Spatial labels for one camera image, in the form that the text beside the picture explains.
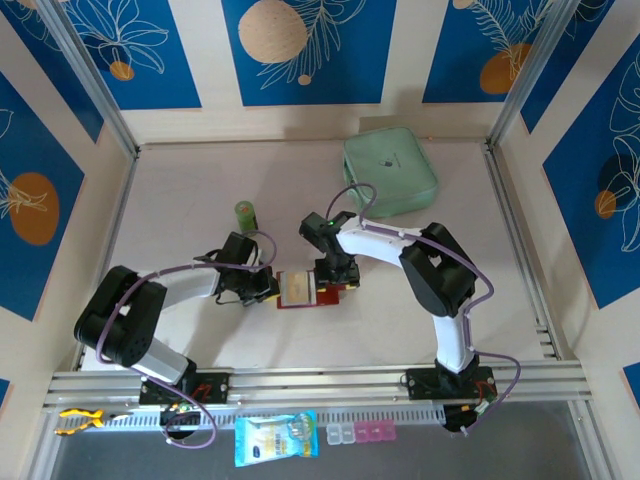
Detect mint green zip pouch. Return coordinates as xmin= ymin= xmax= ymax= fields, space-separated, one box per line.
xmin=342 ymin=126 xmax=442 ymax=220

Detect black electronics module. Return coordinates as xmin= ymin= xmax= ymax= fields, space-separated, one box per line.
xmin=443 ymin=397 xmax=499 ymax=435
xmin=159 ymin=402 xmax=204 ymax=435

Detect aluminium side rail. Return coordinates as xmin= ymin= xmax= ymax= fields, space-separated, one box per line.
xmin=483 ymin=147 xmax=560 ymax=360

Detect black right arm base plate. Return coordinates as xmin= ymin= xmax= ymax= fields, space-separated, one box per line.
xmin=404 ymin=366 xmax=497 ymax=401

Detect green cylindrical bottle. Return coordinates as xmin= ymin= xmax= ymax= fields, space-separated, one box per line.
xmin=234 ymin=199 xmax=260 ymax=236

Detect plain beige card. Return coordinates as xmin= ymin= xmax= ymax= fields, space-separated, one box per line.
xmin=282 ymin=272 xmax=311 ymax=305

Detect clear pill box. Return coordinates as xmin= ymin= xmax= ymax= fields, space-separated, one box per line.
xmin=325 ymin=424 xmax=357 ymax=445

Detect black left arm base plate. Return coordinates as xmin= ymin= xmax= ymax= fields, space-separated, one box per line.
xmin=138 ymin=372 xmax=231 ymax=405

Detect grey slotted cable duct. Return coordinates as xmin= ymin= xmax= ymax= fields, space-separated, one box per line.
xmin=107 ymin=405 xmax=446 ymax=430

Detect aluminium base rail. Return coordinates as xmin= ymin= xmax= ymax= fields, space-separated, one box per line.
xmin=42 ymin=362 xmax=594 ymax=409

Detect aluminium frame post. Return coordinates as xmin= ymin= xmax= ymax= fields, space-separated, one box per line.
xmin=487 ymin=0 xmax=584 ymax=151
xmin=37 ymin=0 xmax=140 ymax=159

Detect blue snack packet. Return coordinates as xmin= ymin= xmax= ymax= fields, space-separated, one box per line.
xmin=233 ymin=409 xmax=320 ymax=469

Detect pink pill box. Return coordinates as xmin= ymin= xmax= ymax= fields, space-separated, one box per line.
xmin=353 ymin=421 xmax=398 ymax=444

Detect red card holder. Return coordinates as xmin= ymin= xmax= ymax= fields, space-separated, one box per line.
xmin=274 ymin=268 xmax=350 ymax=310

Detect yellow-handled pliers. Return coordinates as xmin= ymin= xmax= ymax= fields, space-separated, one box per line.
xmin=55 ymin=407 xmax=134 ymax=437

